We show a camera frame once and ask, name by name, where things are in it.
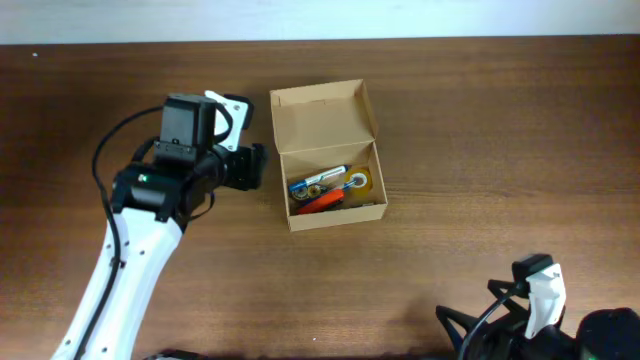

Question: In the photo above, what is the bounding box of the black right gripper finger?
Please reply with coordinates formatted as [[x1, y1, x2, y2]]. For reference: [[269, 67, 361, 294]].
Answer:
[[487, 279, 525, 313], [435, 305, 478, 350]]

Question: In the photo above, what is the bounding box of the blue white marker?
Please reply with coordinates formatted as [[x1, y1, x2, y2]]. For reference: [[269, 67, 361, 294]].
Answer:
[[288, 165, 349, 193]]

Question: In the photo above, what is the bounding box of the yellow correction tape dispenser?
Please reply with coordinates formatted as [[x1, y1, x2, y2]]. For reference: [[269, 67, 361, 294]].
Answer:
[[291, 184, 330, 202]]

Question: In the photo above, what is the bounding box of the brown cardboard box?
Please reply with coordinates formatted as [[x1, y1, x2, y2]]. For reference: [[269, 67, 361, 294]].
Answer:
[[270, 79, 388, 232]]

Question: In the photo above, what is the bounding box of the yellow tape roll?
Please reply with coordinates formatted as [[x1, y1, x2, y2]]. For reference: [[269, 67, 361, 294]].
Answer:
[[343, 167, 373, 197]]

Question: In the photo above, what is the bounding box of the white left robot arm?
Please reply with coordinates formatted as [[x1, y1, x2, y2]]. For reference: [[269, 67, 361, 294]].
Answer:
[[53, 144, 267, 359]]

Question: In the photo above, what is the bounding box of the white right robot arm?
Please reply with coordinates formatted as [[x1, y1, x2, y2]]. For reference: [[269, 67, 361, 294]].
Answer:
[[435, 253, 639, 360]]

